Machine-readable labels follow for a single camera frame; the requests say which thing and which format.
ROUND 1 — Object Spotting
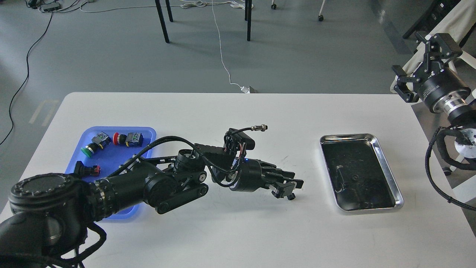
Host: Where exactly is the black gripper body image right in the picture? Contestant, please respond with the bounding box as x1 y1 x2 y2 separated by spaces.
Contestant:
415 69 471 114

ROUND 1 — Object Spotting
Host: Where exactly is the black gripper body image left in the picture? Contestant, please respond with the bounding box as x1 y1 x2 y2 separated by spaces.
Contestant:
219 128 277 192

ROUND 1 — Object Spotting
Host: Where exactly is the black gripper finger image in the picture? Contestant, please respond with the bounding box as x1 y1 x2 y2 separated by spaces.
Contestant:
392 65 423 103
415 32 463 74
269 182 296 198
262 162 304 188

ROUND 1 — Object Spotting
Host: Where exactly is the silver metal tray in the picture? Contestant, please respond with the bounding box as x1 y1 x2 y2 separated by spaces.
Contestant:
319 133 404 214

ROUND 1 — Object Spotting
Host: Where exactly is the blue plastic tray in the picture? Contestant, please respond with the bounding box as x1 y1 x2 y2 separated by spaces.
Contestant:
65 126 157 221

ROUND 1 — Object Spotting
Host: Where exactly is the black table leg right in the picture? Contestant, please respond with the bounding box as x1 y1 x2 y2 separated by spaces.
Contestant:
245 0 252 41

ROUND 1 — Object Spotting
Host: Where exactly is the black table leg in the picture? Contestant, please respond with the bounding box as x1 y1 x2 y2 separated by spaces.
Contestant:
154 0 174 44
245 0 252 41

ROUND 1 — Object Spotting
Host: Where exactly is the black table leg left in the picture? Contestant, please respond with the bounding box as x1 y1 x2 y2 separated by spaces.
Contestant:
154 0 174 44

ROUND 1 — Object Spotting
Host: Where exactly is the black sleeved cable left arm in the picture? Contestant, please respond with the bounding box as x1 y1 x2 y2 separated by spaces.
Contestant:
108 126 268 188

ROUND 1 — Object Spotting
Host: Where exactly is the white floor cable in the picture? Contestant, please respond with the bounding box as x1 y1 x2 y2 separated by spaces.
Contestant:
80 0 258 94

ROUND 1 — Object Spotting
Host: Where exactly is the red push button switch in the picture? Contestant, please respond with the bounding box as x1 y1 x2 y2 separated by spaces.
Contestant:
112 132 144 147

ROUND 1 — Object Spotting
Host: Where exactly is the green push button switch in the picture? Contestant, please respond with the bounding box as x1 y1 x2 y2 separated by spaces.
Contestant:
81 132 112 158

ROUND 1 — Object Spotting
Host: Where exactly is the black push button switch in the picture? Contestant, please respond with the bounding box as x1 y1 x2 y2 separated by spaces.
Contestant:
74 161 100 178

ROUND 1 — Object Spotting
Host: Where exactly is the black floor cable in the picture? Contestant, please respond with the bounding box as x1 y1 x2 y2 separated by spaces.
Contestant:
0 0 60 145

